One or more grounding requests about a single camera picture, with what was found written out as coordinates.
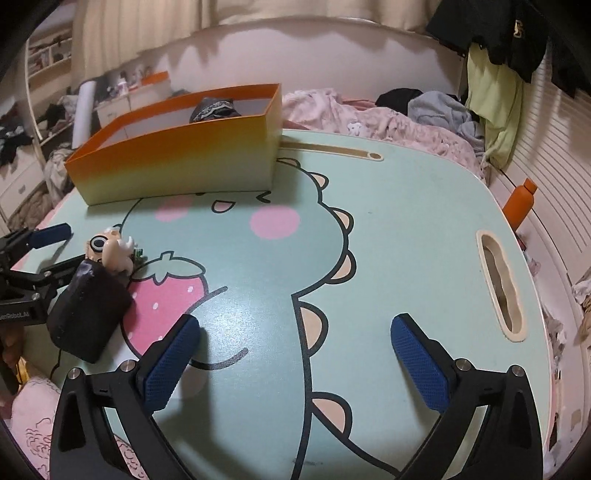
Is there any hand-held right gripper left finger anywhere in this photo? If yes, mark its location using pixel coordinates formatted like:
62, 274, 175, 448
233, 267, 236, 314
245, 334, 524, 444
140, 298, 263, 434
50, 314, 202, 480

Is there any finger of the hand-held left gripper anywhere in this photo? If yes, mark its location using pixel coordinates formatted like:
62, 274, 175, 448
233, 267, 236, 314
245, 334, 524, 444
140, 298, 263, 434
16, 223, 72, 252
32, 256, 86, 296

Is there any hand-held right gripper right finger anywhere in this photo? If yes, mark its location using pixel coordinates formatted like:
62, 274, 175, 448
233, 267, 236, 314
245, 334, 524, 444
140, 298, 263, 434
390, 313, 539, 480

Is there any dark brown pouch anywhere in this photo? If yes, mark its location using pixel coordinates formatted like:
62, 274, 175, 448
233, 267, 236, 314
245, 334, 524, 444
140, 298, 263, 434
46, 261, 134, 365

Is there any cream cartoon toy figure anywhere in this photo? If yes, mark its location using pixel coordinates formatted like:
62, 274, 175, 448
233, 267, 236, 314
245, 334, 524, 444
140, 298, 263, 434
84, 227, 146, 278

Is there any orange cardboard box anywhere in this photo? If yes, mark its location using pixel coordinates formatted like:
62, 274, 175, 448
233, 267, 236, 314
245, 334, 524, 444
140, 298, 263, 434
65, 83, 283, 206

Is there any black lace cloth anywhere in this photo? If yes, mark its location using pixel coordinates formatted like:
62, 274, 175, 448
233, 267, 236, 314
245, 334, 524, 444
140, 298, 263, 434
189, 97, 243, 124

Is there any person's left hand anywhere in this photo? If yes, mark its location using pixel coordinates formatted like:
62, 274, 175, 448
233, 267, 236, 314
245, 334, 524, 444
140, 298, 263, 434
0, 330, 24, 395

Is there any pale crumpled clothes pile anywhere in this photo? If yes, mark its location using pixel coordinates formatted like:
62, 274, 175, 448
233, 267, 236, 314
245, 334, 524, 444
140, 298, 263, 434
44, 148, 77, 199

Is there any pink printed fleece cloth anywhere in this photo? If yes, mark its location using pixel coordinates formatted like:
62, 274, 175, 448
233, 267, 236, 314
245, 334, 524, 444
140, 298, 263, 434
7, 376, 144, 480

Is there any tall white paper tube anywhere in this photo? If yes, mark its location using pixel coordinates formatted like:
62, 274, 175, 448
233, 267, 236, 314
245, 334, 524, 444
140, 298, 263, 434
71, 80, 98, 151

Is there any white nightstand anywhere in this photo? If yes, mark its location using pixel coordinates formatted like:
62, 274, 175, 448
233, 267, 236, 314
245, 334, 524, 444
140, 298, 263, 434
95, 83, 171, 127

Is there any cluster of small bottles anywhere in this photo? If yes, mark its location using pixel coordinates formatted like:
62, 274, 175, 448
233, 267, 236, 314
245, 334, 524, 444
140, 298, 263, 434
99, 67, 144, 97

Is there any beige crumpled cloth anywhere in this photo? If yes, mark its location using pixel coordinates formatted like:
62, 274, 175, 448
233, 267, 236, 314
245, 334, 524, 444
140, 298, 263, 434
570, 277, 591, 335

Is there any orange bottle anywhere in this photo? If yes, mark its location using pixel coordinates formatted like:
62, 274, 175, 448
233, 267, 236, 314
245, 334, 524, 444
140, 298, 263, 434
502, 179, 539, 232

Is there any pink floral blanket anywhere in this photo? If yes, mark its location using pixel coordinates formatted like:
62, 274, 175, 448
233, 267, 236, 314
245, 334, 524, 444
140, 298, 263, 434
281, 88, 488, 183

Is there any grey clothes pile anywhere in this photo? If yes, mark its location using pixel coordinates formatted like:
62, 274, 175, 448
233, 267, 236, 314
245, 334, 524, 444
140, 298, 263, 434
407, 90, 485, 144

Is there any black clothes heap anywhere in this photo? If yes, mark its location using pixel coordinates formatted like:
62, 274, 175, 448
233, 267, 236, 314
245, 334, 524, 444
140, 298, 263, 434
375, 88, 424, 114

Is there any yellow-green hanging garment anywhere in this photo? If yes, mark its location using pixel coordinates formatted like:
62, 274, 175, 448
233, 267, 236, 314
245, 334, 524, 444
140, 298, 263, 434
465, 48, 525, 169

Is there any beige curtain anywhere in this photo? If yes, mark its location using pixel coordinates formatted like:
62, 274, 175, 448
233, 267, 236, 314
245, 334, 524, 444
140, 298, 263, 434
69, 0, 444, 79

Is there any black hanging garment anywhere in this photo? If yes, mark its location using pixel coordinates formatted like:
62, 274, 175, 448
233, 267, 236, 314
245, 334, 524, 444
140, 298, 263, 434
549, 28, 591, 100
425, 0, 552, 84

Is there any white wall shelf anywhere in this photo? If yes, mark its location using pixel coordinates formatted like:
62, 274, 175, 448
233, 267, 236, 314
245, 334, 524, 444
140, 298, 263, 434
25, 30, 75, 88

